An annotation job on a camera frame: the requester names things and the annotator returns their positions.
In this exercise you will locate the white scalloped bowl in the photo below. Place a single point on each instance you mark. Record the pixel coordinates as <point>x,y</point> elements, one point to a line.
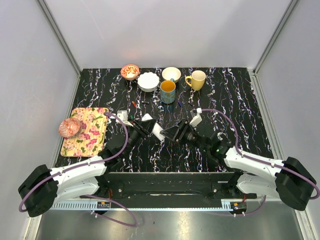
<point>148,82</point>

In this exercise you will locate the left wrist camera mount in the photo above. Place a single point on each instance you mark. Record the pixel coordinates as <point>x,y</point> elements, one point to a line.
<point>123,116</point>

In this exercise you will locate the orange floral small bowl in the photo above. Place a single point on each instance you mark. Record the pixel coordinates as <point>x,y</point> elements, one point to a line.
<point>130,72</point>

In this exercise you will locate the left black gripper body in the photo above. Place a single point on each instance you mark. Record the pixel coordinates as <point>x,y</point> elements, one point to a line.
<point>136,132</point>

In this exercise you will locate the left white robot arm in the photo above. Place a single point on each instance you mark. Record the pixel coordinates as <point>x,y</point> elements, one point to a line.
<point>45,186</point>

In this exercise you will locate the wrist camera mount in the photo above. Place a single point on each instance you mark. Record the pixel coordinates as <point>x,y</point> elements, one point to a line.
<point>123,116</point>
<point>196,117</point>

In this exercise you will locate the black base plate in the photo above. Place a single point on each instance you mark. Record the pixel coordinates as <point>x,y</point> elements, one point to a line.
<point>215,191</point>

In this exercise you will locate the cream round bowl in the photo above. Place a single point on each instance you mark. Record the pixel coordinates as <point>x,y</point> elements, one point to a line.
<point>171,73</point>

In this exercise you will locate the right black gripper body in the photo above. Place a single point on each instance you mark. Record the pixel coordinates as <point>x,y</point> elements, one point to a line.
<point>188,134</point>

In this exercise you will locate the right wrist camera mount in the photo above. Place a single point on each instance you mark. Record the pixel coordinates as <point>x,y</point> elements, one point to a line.
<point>196,117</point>

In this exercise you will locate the blue mug orange inside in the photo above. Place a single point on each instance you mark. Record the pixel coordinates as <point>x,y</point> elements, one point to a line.
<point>167,91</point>

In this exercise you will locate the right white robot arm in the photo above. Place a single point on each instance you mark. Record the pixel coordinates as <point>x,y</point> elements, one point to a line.
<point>287,179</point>

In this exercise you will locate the yellow mug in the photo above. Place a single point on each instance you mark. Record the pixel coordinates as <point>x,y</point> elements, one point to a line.
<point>196,80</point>

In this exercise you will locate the white remote control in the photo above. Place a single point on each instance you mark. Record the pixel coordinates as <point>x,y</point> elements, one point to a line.
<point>156,130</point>

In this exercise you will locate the floral rectangular tray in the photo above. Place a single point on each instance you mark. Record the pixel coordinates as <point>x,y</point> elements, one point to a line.
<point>90,139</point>

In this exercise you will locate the red patterned bowl on tray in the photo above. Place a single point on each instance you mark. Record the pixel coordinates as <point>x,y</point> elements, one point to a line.
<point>69,127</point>

